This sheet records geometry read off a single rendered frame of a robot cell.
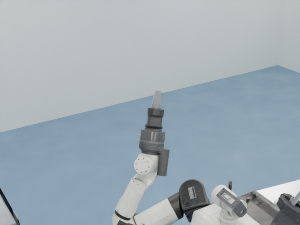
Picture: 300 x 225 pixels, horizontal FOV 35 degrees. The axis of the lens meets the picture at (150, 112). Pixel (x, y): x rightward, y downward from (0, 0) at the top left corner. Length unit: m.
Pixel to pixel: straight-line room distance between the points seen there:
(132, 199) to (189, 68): 4.34
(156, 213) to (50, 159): 2.81
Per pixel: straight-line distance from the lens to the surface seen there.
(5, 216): 0.98
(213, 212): 1.66
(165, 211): 1.75
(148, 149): 1.64
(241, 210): 1.53
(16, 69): 4.91
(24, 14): 4.81
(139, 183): 1.71
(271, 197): 2.40
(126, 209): 1.71
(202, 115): 5.25
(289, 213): 1.20
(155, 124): 1.63
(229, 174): 4.20
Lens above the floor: 2.21
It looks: 25 degrees down
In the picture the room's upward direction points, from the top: straight up
